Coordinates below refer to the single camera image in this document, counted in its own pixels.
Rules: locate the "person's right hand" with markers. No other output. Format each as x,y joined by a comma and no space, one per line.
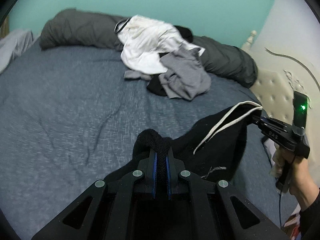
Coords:
302,177

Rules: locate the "white shirt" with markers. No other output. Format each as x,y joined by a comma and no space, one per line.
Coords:
145,45

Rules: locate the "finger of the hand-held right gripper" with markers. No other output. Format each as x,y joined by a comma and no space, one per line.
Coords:
268,127
267,119

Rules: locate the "small grey cloth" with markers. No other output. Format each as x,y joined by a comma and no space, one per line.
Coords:
132,75

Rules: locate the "light purple blanket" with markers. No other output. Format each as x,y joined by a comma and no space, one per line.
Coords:
12,45

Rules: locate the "cream bedpost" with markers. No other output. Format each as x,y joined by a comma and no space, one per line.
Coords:
251,38

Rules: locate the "cream tufted headboard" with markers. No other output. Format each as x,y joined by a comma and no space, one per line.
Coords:
275,85

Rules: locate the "black garment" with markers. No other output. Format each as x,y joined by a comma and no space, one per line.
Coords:
186,33

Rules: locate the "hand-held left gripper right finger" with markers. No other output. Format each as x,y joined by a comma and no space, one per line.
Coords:
172,170

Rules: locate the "grey garment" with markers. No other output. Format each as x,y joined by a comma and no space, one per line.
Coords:
185,77

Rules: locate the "black sweater with white trim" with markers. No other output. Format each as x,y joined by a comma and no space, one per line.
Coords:
212,142

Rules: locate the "colourful clutter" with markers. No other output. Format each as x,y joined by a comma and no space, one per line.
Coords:
292,225

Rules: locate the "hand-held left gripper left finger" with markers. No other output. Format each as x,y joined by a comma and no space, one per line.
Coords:
151,170

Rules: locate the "person's right forearm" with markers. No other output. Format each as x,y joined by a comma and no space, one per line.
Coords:
311,217

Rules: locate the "black cloth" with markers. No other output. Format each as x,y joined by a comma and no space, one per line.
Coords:
155,87

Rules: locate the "bed with blue sheet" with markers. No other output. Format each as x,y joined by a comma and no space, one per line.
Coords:
62,117

